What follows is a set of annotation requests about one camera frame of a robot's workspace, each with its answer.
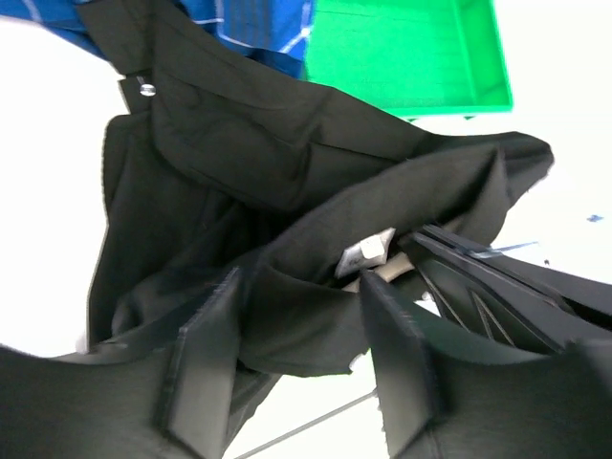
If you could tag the black button shirt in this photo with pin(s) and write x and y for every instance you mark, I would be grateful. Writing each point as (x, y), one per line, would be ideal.
(223, 163)

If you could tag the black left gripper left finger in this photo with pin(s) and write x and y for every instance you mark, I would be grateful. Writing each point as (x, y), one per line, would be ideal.
(161, 390)

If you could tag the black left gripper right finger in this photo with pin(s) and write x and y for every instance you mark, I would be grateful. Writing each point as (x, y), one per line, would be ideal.
(445, 392)

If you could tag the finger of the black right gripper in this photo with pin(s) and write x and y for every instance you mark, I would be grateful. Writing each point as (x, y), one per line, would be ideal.
(582, 297)
(474, 309)

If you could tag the green plastic tray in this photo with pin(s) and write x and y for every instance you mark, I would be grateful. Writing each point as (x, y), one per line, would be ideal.
(412, 58)

